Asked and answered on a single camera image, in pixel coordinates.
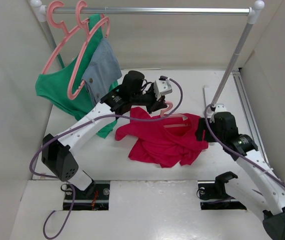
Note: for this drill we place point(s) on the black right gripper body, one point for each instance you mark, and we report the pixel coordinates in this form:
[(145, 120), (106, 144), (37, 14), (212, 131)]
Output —
[(208, 136)]

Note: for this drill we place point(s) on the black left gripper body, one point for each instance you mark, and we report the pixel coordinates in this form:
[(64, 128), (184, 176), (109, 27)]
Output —
[(147, 99)]

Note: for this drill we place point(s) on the pink plastic hanger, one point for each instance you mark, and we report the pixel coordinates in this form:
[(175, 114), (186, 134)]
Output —
[(180, 119)]

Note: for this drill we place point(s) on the red t shirt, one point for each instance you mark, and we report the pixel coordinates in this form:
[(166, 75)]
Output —
[(163, 146)]

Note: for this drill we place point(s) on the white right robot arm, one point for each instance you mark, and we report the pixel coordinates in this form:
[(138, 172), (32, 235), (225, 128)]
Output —
[(266, 199)]

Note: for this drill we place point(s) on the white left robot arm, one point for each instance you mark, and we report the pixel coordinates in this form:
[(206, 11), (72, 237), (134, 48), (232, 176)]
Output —
[(58, 154)]

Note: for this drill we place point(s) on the grey blue denim garment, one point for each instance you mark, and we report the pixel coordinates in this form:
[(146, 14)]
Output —
[(102, 73)]

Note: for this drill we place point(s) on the silver clothes rack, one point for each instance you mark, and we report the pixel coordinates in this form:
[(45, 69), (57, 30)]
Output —
[(91, 19)]

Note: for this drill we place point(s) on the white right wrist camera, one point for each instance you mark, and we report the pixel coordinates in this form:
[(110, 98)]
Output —
[(215, 109)]

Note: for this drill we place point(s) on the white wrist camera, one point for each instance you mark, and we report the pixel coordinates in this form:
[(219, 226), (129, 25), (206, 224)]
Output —
[(215, 109), (162, 87)]

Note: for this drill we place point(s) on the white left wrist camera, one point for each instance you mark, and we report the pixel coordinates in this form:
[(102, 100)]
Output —
[(162, 87)]

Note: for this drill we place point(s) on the aluminium rail on right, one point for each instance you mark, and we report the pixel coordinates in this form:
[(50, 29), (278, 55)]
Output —
[(248, 113)]

